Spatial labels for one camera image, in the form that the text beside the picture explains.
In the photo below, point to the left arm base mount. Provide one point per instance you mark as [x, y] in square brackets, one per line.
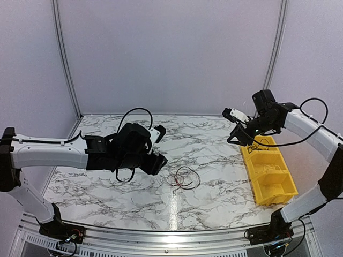
[57, 229]

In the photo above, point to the yellow three-compartment bin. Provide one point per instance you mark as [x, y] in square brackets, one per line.
[270, 178]

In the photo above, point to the right aluminium frame post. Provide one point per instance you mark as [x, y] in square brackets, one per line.
[278, 40]

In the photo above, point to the left aluminium frame post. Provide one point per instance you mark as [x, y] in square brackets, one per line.
[64, 58]

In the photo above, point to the aluminium frame post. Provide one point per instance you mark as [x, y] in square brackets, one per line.
[278, 40]
[64, 58]

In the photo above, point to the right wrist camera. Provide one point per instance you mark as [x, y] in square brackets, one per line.
[235, 116]

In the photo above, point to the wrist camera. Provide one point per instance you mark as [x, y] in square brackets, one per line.
[157, 133]
[235, 116]

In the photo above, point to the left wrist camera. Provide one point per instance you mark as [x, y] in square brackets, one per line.
[157, 133]

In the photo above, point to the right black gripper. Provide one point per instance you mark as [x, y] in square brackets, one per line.
[245, 140]

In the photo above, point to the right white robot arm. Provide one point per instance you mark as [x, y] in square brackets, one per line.
[329, 145]

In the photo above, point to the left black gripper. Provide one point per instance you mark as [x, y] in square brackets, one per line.
[154, 168]

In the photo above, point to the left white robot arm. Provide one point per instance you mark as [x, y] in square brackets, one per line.
[19, 151]

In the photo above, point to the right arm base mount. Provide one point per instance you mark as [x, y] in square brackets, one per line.
[277, 229]

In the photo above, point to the front aluminium rail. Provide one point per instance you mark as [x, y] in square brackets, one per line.
[103, 241]

